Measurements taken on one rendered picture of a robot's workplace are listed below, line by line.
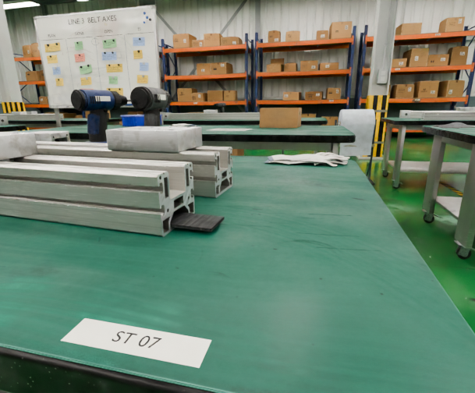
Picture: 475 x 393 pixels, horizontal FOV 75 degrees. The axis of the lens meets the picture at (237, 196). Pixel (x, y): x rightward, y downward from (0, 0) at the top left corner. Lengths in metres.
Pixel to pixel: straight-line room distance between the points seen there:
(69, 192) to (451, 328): 0.47
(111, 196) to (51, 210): 0.12
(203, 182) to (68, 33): 3.85
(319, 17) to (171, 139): 10.72
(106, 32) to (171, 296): 3.84
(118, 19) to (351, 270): 3.80
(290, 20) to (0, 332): 11.17
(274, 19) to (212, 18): 2.05
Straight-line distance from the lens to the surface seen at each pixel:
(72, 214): 0.51
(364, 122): 4.04
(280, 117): 2.50
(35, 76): 14.23
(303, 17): 11.24
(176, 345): 0.25
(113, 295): 0.32
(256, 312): 0.28
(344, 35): 10.22
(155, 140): 0.62
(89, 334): 0.28
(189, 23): 12.05
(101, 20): 4.10
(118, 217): 0.46
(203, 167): 0.58
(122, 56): 3.92
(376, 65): 6.24
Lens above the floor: 0.95
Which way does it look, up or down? 16 degrees down
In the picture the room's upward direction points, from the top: 1 degrees counter-clockwise
